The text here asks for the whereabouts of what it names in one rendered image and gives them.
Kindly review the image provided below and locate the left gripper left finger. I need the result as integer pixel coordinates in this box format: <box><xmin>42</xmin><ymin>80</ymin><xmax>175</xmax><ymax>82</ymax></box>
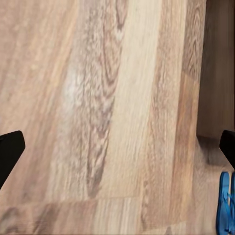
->
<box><xmin>0</xmin><ymin>130</ymin><xmax>25</xmax><ymax>189</ymax></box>

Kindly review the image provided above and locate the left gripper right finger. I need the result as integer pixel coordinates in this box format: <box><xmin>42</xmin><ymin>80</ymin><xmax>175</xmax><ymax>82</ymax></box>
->
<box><xmin>219</xmin><ymin>130</ymin><xmax>235</xmax><ymax>170</ymax></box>

